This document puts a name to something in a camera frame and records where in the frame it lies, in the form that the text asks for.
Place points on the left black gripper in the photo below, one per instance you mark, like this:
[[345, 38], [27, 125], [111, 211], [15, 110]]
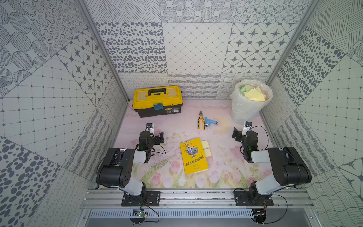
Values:
[[158, 137]]

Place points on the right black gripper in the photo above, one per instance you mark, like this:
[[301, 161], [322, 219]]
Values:
[[238, 133]]

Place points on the yellow sticky note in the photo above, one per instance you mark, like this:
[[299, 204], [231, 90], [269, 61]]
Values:
[[207, 152], [205, 144]]

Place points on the yellow children's book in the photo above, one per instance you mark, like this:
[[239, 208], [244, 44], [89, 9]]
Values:
[[193, 156]]

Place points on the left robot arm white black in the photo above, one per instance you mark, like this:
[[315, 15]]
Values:
[[115, 169]]

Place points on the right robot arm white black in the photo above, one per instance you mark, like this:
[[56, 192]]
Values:
[[288, 168]]

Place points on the discarded sticky notes pile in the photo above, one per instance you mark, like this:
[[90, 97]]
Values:
[[253, 93]]

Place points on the yellow black toolbox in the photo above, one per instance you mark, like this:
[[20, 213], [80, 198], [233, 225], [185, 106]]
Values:
[[158, 101]]

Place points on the white trash bin with bag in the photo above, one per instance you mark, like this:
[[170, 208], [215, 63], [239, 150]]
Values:
[[244, 109]]

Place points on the left controller board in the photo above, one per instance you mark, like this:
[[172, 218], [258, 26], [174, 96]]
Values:
[[138, 216]]

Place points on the controller board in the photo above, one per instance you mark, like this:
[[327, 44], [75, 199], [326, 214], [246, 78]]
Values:
[[259, 216], [138, 216]]

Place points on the right controller board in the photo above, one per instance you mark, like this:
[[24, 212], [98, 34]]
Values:
[[259, 216]]

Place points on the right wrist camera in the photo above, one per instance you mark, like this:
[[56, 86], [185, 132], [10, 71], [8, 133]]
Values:
[[247, 127]]

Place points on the yellow handled pliers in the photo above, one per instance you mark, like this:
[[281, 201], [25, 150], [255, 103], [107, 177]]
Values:
[[201, 121]]

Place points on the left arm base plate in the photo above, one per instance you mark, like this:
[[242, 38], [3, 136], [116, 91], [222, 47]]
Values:
[[149, 198]]

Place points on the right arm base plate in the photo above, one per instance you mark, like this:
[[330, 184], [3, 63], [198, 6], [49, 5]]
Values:
[[243, 198]]

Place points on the aluminium mounting rail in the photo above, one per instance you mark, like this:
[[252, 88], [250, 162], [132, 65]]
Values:
[[197, 198]]

